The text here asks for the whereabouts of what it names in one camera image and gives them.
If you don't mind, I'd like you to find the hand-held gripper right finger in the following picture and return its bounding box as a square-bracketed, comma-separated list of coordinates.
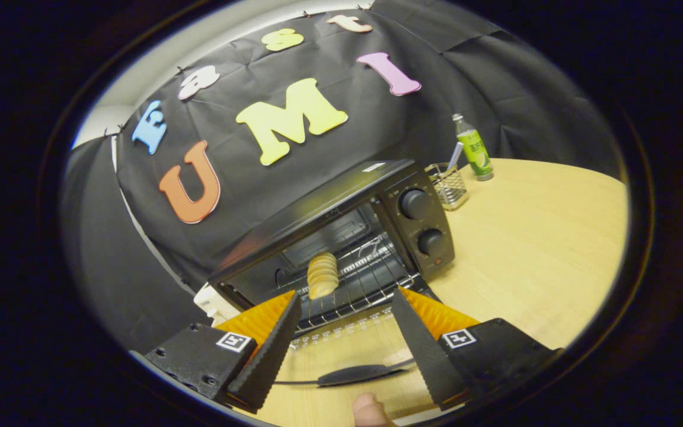
[392, 286, 561, 411]

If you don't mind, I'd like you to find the wire mesh holder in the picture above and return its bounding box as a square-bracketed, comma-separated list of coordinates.
[425, 162, 469, 211]

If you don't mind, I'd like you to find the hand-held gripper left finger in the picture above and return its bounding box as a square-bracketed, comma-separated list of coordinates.
[131, 291, 302, 414]

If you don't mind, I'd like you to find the yellow ridged bread roll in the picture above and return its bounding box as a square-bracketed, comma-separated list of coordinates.
[307, 252, 340, 301]

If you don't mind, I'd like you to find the black toaster oven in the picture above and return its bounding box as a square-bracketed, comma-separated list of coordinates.
[207, 159, 456, 387]

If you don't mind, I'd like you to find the black backdrop cloth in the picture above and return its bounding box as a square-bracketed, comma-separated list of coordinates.
[60, 0, 624, 356]

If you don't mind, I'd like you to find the green label drink bottle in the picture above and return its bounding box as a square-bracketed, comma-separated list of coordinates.
[452, 113, 494, 181]

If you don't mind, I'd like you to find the white pop-up toaster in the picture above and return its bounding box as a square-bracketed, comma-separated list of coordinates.
[193, 283, 241, 327]

